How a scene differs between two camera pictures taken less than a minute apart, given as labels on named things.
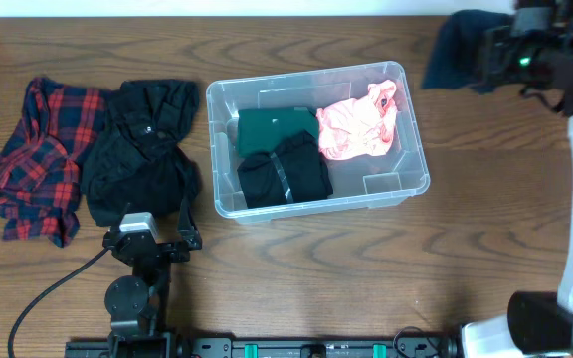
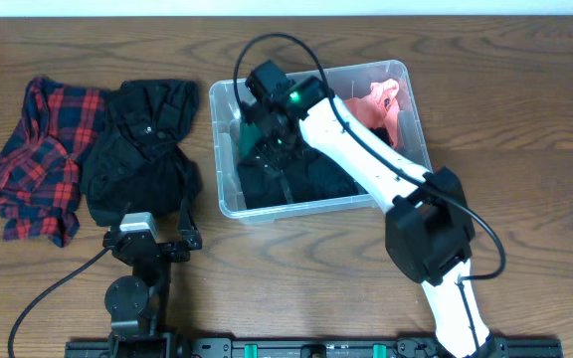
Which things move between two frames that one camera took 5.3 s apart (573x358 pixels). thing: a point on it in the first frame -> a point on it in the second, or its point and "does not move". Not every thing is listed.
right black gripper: (498, 66) -> (266, 141)
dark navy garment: (455, 63) -> (326, 179)
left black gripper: (186, 237) does not move
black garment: (134, 163) does not move
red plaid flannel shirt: (35, 180) does not move
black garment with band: (295, 171) does not move
